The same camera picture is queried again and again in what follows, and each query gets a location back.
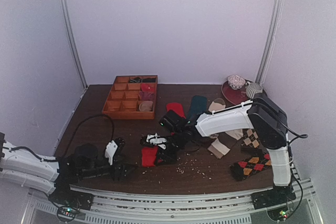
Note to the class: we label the left aluminium frame post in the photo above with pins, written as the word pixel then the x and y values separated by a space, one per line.
pixel 72 43

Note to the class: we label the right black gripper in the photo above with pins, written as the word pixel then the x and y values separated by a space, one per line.
pixel 163 151

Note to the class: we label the black striped rolled sock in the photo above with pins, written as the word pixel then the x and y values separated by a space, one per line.
pixel 135 80

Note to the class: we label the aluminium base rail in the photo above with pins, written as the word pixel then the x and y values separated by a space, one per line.
pixel 114 207

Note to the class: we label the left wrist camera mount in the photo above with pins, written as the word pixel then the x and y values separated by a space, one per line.
pixel 110 151

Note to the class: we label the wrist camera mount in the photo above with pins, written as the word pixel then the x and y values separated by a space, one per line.
pixel 155 140
pixel 110 151

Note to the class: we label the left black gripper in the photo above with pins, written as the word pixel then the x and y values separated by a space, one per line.
pixel 118 173

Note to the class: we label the red round plate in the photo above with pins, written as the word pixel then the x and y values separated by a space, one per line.
pixel 235 96

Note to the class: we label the beige brown sock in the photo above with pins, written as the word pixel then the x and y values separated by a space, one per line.
pixel 223 142

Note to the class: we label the red rolled sock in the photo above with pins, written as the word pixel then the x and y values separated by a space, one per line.
pixel 148 87

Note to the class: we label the red sock with beige toe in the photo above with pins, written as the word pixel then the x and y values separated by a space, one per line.
pixel 149 156

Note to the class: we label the right aluminium frame post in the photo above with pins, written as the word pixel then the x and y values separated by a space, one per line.
pixel 270 41

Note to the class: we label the beige rolled sock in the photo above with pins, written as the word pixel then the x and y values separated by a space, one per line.
pixel 146 106

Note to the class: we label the black orange argyle sock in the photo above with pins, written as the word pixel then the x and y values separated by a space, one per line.
pixel 250 166

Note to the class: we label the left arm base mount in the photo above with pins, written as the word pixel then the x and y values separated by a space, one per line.
pixel 71 205

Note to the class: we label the beige argyle sock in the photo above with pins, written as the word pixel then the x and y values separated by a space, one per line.
pixel 249 140

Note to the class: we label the white patterned bowl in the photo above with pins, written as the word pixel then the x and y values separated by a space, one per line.
pixel 236 82

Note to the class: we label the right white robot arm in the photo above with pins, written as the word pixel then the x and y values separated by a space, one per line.
pixel 259 114

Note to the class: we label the aluminium frame post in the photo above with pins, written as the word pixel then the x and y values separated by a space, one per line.
pixel 72 43
pixel 270 41

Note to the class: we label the beige striped sock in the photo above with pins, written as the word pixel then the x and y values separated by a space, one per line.
pixel 216 105

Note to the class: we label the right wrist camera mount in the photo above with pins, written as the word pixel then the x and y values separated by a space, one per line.
pixel 155 140

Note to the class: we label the striped grey cup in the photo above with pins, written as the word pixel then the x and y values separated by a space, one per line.
pixel 252 89

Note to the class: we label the teal reindeer sock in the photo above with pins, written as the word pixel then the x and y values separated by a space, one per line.
pixel 198 106

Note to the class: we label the wooden compartment tray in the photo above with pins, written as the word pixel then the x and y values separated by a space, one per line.
pixel 122 102

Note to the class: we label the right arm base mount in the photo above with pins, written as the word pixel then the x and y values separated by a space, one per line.
pixel 276 201

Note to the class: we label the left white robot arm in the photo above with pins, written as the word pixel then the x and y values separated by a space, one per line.
pixel 54 175

